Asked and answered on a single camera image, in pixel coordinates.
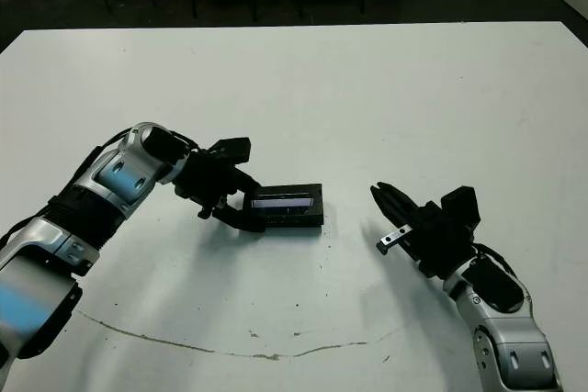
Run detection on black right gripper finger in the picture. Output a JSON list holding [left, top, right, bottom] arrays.
[[376, 182, 422, 223], [369, 187, 413, 230]]

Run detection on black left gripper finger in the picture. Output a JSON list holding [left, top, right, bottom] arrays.
[[215, 206, 266, 233], [233, 170, 259, 198]]

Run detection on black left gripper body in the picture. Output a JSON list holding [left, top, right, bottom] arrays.
[[174, 152, 240, 221]]

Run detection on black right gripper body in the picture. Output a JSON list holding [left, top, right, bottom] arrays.
[[379, 201, 474, 279]]

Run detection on black printed box lid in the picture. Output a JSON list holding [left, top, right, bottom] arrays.
[[243, 183, 325, 229]]

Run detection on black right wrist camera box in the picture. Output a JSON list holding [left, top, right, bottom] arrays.
[[439, 185, 482, 230]]

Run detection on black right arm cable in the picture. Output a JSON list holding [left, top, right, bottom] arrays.
[[472, 244, 529, 283]]

